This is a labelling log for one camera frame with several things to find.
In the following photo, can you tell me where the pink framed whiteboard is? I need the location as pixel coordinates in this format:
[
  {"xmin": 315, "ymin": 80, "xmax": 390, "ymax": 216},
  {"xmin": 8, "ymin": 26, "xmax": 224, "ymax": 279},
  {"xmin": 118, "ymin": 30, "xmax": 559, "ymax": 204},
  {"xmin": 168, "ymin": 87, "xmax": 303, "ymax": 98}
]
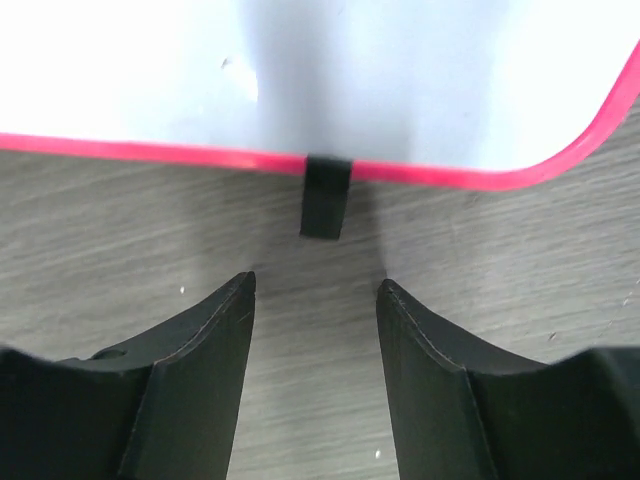
[{"xmin": 1, "ymin": 1, "xmax": 639, "ymax": 191}]

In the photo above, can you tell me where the black whiteboard foot right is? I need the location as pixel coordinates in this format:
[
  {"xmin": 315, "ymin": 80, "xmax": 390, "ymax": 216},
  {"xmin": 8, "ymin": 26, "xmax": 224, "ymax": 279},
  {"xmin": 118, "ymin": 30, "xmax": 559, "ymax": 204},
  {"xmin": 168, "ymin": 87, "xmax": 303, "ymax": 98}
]
[{"xmin": 300, "ymin": 155, "xmax": 352, "ymax": 240}]

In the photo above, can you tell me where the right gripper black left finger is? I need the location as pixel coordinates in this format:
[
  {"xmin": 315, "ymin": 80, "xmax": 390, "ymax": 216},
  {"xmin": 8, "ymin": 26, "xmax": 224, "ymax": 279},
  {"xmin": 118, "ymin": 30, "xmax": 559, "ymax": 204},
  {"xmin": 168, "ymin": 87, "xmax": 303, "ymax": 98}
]
[{"xmin": 1, "ymin": 272, "xmax": 256, "ymax": 479}]

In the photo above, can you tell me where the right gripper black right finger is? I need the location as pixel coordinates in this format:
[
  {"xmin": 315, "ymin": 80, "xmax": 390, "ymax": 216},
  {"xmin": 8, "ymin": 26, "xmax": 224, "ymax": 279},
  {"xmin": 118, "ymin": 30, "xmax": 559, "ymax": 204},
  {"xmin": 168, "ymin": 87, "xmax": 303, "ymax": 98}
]
[{"xmin": 376, "ymin": 279, "xmax": 639, "ymax": 479}]

